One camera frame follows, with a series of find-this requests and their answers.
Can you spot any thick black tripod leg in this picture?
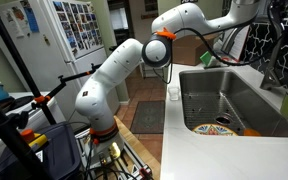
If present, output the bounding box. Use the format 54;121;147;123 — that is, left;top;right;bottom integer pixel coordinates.
0;87;50;180

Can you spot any brown cardboard box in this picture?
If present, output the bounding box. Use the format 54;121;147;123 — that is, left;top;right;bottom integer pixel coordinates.
172;31;218;67

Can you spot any white stove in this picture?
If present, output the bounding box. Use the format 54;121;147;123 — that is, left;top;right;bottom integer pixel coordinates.
0;91;67;164

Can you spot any red emergency stop button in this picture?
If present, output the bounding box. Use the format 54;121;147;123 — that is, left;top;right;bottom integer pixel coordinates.
19;129;49;150

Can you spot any metal sink grid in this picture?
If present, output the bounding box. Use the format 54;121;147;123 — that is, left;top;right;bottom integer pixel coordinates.
182;92;248;133

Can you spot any stainless steel sink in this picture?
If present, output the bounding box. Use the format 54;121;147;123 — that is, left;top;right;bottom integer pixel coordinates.
178;68;288;138

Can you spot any colourful patterned plate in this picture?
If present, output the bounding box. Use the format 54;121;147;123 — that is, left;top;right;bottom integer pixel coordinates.
192;123;239;137

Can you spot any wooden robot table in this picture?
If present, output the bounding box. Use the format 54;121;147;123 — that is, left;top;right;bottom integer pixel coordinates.
113;115;162;180

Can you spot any blue paper sheet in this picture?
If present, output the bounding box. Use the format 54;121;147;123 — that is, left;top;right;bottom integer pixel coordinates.
25;5;40;34

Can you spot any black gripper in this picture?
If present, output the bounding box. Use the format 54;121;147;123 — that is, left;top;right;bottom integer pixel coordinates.
267;0;288;33

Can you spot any printed photo collage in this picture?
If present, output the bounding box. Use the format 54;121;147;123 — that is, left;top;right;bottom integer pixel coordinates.
52;0;104;56

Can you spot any orange round object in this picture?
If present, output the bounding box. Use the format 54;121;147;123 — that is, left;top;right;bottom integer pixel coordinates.
243;128;262;138

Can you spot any red white scrubber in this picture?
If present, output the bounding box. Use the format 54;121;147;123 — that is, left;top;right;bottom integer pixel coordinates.
218;56;231;68

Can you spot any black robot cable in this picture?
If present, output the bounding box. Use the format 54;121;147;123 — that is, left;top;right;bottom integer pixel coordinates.
152;0;288;85

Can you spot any white paper sheet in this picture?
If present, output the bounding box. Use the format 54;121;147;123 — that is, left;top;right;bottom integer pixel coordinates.
2;8;26;38

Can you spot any dark floor rug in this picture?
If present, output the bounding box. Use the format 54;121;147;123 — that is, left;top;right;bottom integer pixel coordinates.
129;99;167;135

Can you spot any green sponge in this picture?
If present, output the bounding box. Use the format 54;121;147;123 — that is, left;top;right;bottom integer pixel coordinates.
199;50;213;66

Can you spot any white refrigerator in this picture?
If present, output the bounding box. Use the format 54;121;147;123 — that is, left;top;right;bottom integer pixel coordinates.
0;0;121;126

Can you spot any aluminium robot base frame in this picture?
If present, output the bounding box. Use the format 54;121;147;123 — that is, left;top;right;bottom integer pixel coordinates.
75;128;155;180

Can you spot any black stand pole orange clamp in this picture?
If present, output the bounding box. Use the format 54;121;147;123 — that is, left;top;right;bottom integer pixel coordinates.
0;9;58;126

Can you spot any white paper board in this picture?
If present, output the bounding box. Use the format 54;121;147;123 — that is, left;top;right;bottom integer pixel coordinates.
222;26;252;63

